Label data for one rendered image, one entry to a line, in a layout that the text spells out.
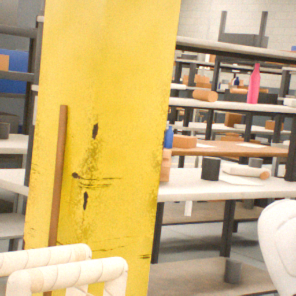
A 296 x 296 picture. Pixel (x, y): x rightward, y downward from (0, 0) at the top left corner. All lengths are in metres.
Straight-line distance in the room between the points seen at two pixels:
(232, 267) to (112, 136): 2.62
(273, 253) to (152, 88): 0.92
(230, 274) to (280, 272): 3.27
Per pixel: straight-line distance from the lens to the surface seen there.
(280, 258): 1.37
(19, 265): 1.12
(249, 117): 8.20
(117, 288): 1.13
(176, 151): 5.99
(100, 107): 2.07
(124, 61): 2.11
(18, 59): 6.48
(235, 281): 4.65
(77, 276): 1.07
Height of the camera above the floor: 1.48
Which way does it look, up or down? 6 degrees down
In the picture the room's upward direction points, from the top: 7 degrees clockwise
